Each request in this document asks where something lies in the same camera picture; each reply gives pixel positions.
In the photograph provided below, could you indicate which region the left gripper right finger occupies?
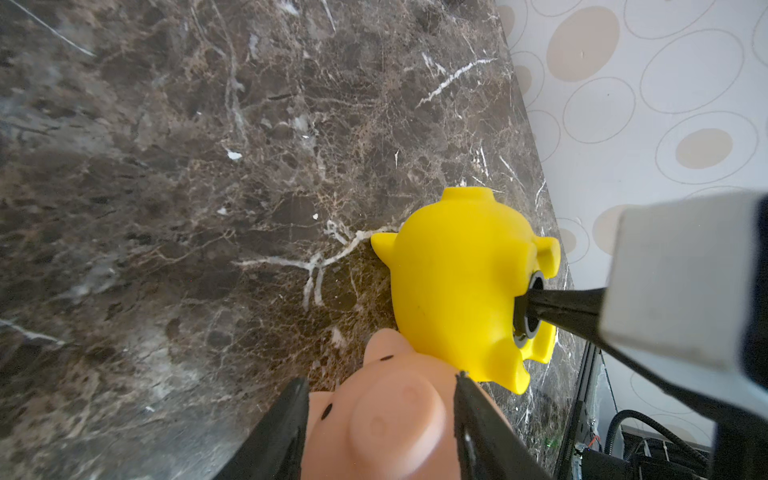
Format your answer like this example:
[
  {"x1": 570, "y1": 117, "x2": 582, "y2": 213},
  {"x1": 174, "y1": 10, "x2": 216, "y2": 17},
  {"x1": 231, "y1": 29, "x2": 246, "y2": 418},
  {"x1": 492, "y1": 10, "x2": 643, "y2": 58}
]
[{"x1": 453, "y1": 372, "x2": 549, "y2": 480}]

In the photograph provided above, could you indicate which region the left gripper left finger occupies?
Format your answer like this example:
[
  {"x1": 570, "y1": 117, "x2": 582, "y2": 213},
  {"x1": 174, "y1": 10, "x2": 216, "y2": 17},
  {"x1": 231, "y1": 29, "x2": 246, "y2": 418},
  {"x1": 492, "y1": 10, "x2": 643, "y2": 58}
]
[{"x1": 214, "y1": 378, "x2": 309, "y2": 480}]

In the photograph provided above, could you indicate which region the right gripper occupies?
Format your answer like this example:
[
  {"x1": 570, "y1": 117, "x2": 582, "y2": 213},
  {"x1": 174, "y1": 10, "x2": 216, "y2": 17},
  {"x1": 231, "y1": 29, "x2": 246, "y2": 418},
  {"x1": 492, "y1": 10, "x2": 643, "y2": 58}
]
[{"x1": 529, "y1": 191, "x2": 767, "y2": 420}]

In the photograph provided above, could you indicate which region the black round plug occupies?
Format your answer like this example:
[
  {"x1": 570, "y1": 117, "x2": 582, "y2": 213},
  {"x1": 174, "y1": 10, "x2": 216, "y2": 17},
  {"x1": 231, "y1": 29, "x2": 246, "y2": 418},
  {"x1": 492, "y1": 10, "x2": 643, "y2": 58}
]
[{"x1": 513, "y1": 271, "x2": 544, "y2": 349}]

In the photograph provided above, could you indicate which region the pink piggy bank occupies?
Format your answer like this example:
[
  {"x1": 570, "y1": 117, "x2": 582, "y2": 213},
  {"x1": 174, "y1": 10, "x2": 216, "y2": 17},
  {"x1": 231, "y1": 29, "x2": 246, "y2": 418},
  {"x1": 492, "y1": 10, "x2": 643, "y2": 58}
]
[{"x1": 299, "y1": 327, "x2": 511, "y2": 480}]

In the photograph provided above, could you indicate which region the yellow piggy bank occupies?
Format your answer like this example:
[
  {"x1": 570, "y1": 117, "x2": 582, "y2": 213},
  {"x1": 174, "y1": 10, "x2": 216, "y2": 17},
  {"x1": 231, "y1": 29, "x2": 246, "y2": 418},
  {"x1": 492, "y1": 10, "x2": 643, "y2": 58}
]
[{"x1": 371, "y1": 187, "x2": 561, "y2": 395}]

